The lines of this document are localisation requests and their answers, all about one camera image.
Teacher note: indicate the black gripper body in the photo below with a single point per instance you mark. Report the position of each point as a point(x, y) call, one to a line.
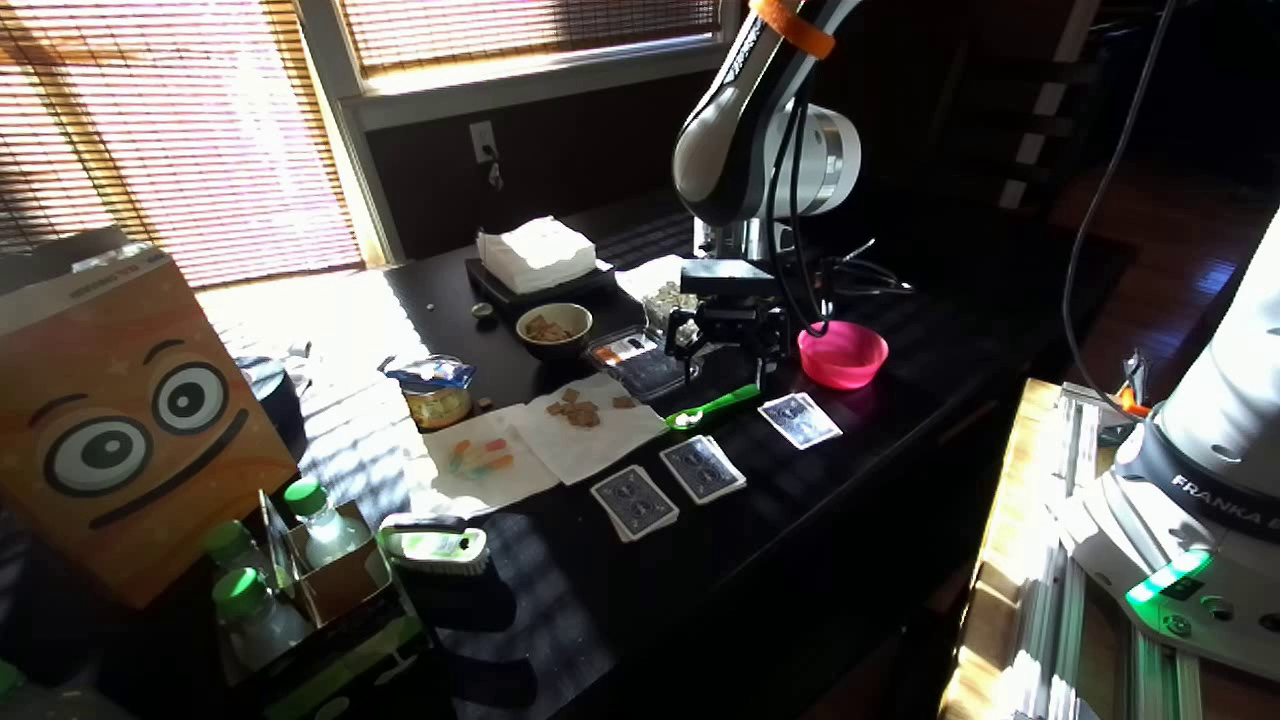
point(731, 306)

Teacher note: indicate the green plastic spoon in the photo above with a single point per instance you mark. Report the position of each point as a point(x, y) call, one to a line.
point(707, 410)

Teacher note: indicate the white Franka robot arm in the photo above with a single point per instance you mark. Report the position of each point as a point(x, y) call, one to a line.
point(721, 132)

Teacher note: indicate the pink plastic bowl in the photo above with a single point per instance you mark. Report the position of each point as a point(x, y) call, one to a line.
point(840, 352)

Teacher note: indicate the small brown bowl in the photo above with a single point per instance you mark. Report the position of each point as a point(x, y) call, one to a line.
point(554, 328)

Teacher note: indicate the clear container of seeds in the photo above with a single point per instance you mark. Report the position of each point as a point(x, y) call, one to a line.
point(665, 309)

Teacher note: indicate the blue playing card stack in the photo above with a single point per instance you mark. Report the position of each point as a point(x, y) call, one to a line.
point(801, 420)
point(634, 507)
point(701, 468)

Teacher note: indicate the flat white napkin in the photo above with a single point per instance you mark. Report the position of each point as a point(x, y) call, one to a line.
point(646, 281)

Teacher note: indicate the clear plastic container lid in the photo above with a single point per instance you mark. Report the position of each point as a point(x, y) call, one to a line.
point(646, 372)

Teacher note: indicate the small orange snack packet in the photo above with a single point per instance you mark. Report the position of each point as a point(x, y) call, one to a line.
point(620, 352)

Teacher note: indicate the paper towel with brown bits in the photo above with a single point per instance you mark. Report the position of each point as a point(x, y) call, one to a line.
point(585, 441)

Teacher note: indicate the white napkin stack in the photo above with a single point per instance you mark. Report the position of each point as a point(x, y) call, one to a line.
point(535, 255)

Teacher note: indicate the black tray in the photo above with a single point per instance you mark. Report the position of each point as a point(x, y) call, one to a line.
point(499, 303)

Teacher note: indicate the paper towel with orange candies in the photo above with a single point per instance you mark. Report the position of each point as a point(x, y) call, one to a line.
point(466, 484)

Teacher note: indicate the small foil-lidded cup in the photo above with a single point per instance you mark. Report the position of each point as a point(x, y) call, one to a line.
point(432, 393)

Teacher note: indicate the bamboo window blind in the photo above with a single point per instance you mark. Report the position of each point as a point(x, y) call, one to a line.
point(162, 132)
point(535, 24)

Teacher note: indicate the small white device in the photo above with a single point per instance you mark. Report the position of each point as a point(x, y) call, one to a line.
point(432, 548)

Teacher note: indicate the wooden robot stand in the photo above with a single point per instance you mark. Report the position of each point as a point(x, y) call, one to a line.
point(982, 652)

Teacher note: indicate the dark shelf unit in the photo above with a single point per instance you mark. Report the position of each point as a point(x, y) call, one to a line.
point(1042, 101)

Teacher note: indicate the green capped bottle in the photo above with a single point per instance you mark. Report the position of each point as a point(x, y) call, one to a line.
point(233, 547)
point(323, 526)
point(255, 613)

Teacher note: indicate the black round object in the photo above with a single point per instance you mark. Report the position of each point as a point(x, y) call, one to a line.
point(281, 401)

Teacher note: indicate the orange box with cartoon face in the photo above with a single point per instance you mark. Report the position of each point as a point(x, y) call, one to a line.
point(120, 427)

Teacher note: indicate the white wall outlet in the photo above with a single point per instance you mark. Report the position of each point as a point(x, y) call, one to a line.
point(482, 145)

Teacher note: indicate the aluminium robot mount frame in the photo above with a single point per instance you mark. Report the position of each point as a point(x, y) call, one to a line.
point(1065, 624)

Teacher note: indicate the white window frame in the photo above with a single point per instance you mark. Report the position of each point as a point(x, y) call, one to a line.
point(349, 162)

